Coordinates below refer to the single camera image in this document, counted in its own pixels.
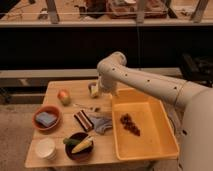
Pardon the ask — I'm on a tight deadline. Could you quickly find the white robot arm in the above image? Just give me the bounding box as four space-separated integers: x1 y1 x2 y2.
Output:
97 51 213 171

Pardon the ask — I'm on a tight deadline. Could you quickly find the yellow plastic tray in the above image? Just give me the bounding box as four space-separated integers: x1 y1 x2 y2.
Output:
112 88 179 161

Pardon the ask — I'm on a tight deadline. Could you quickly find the small brown cup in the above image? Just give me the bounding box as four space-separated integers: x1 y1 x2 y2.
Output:
88 82 99 98

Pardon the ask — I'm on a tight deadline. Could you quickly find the brown crumbs pile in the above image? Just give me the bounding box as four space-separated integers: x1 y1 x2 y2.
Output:
120 113 140 136

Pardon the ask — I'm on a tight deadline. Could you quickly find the red yellow apple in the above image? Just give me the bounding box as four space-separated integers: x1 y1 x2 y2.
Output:
57 89 71 106

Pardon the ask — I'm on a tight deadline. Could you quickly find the yellow corn cob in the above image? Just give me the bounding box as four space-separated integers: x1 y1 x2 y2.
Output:
71 136 93 154

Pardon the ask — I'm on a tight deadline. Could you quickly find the dark brown bowl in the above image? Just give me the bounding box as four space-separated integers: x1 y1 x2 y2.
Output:
63 132 94 162

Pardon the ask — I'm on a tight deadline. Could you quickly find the green cucumber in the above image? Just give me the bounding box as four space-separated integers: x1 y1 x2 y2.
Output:
63 138 80 145

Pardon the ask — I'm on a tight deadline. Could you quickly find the orange bowl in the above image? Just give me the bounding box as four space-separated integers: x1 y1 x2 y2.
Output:
32 106 62 131

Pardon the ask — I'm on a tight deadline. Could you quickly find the blue sponge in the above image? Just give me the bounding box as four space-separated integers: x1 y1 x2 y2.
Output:
36 112 57 127

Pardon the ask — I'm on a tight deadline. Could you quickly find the white paper cup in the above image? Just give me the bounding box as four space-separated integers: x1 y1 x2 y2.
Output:
35 138 56 160

